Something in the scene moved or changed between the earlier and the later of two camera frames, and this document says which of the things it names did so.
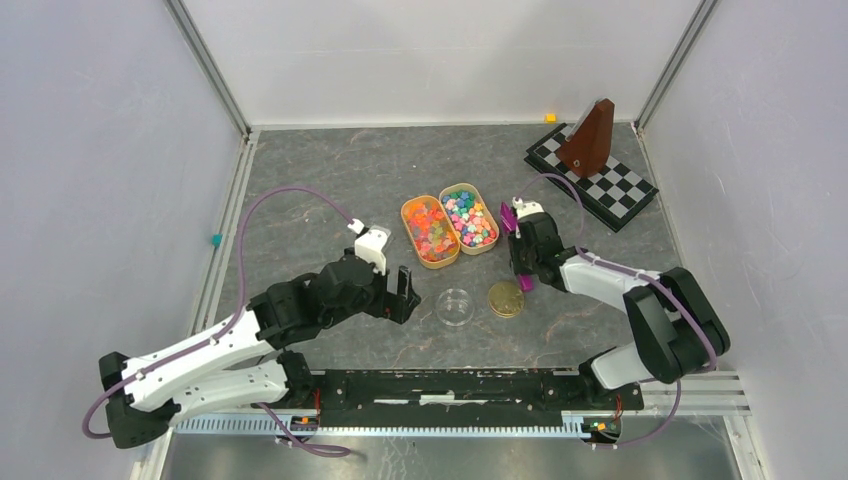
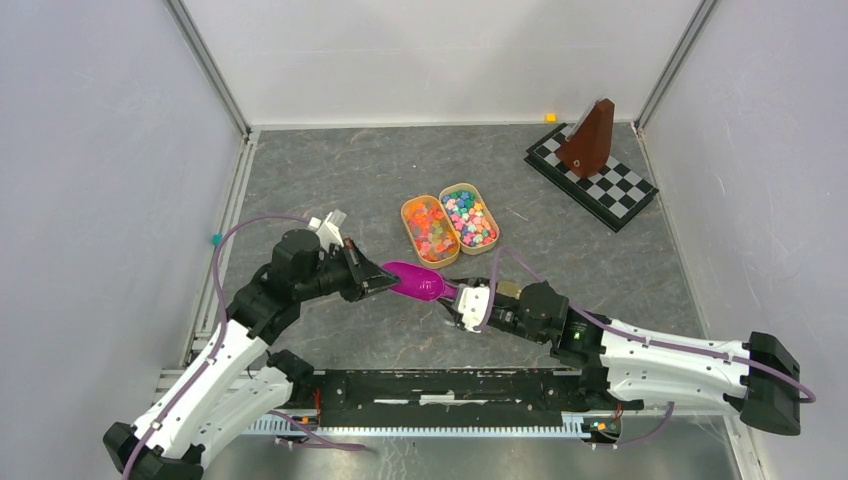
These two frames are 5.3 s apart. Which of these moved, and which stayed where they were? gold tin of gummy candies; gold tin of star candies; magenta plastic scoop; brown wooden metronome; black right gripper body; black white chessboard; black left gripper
Moved: black left gripper; magenta plastic scoop; black right gripper body
Stayed: gold tin of star candies; gold tin of gummy candies; black white chessboard; brown wooden metronome
